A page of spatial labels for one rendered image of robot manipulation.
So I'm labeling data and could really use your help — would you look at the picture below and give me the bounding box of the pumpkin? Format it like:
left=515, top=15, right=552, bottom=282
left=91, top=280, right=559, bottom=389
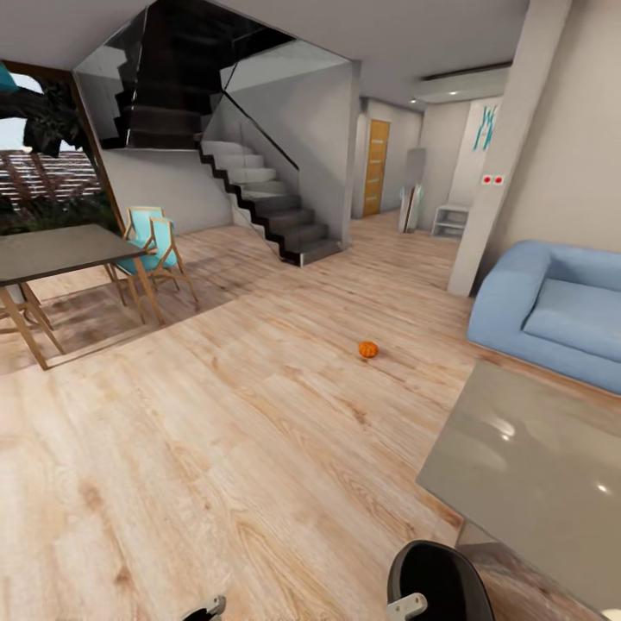
left=358, top=341, right=379, bottom=358

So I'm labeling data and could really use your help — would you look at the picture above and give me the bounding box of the cauldron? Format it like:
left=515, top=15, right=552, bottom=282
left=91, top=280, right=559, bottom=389
left=387, top=541, right=496, bottom=621

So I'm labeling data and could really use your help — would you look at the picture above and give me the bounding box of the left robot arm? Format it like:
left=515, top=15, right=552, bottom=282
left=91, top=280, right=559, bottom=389
left=180, top=594, right=227, bottom=621

